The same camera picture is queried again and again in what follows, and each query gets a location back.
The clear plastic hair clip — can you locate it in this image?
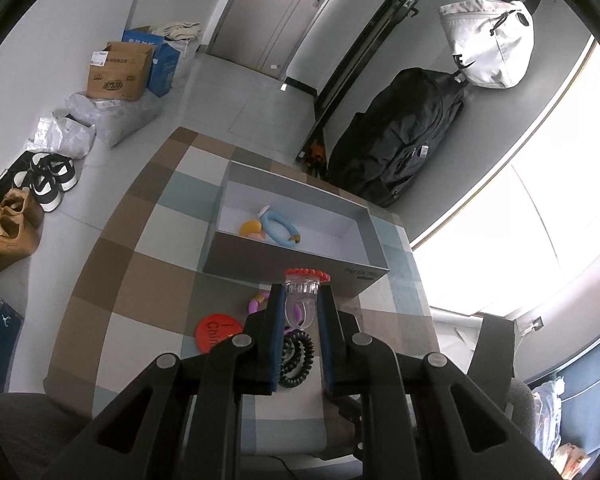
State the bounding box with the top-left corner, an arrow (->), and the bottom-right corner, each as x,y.
285,268 -> 330,330

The cream tote bag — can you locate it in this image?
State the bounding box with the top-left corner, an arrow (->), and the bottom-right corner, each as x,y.
151,21 -> 202,41

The red round badge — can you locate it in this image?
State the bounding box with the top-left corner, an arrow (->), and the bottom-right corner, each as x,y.
194,313 -> 242,354

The blue shopping bag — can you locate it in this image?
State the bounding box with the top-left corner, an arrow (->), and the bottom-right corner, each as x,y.
122,29 -> 180,98

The purple ring bracelet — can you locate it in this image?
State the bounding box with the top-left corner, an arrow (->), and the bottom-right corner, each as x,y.
247,289 -> 272,317

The grey cardboard box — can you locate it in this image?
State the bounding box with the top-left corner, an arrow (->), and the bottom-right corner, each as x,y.
201,162 -> 389,297

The checkered table cloth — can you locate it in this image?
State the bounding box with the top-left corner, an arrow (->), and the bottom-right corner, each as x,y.
43,127 -> 439,457

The brown boot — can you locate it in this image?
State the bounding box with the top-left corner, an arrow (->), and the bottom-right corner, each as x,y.
0,207 -> 40,272
0,188 -> 44,229

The black coat rack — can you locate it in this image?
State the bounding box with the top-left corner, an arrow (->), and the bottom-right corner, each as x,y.
286,0 -> 419,162

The grey door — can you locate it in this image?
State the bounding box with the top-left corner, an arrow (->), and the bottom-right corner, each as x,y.
207,0 -> 329,80

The black backpack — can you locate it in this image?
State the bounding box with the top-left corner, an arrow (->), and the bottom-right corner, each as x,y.
327,68 -> 467,207

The white plastic bag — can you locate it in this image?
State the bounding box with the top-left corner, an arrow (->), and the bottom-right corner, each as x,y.
24,91 -> 162,159

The brown cardboard box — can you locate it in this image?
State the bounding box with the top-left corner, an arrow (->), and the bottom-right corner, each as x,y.
86,42 -> 155,102

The blue ring bracelet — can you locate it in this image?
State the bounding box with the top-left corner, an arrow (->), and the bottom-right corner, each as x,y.
256,204 -> 302,248

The pink yellow hair clip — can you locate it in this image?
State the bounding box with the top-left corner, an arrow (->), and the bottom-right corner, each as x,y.
239,219 -> 266,240

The black spiral hair tie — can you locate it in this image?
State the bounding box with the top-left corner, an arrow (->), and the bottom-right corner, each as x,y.
278,328 -> 316,389

